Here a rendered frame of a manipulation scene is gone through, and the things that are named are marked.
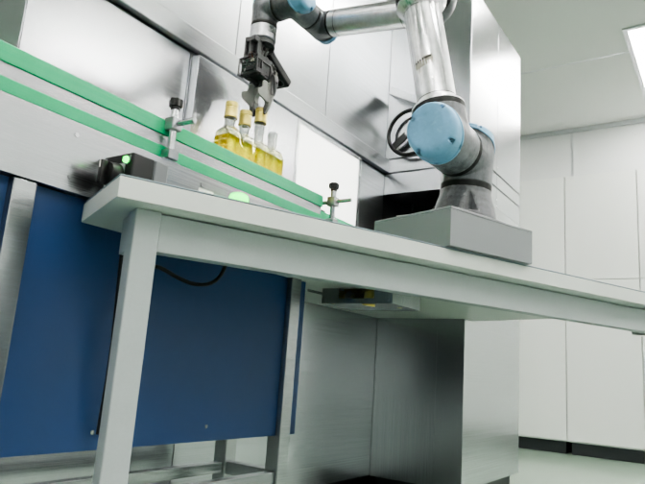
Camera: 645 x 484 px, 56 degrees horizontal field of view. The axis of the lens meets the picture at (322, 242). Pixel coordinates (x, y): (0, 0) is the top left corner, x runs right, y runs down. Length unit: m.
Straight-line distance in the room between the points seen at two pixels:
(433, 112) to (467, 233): 0.26
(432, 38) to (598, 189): 3.93
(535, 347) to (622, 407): 0.73
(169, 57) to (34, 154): 0.75
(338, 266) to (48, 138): 0.54
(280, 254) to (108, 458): 0.41
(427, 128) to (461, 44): 1.47
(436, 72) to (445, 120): 0.14
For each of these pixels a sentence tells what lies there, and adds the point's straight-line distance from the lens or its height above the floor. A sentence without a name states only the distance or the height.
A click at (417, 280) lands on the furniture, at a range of 1.24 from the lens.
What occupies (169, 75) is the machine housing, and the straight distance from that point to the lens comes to 1.75.
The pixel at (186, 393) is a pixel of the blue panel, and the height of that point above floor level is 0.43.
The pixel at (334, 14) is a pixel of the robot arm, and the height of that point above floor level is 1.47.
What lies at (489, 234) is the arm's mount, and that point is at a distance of 1.32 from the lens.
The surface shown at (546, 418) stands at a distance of 5.13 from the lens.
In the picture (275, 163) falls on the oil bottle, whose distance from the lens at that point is 1.73.
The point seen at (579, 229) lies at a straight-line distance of 5.21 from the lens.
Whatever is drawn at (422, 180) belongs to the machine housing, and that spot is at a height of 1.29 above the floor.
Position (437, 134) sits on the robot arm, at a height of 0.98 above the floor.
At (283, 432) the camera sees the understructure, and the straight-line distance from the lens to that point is 1.55.
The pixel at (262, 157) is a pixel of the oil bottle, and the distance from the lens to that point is 1.68.
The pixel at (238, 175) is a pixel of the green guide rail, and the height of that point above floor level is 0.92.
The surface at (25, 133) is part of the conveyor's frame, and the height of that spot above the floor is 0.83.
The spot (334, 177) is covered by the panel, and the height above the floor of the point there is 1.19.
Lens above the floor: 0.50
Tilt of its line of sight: 12 degrees up
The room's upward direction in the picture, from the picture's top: 4 degrees clockwise
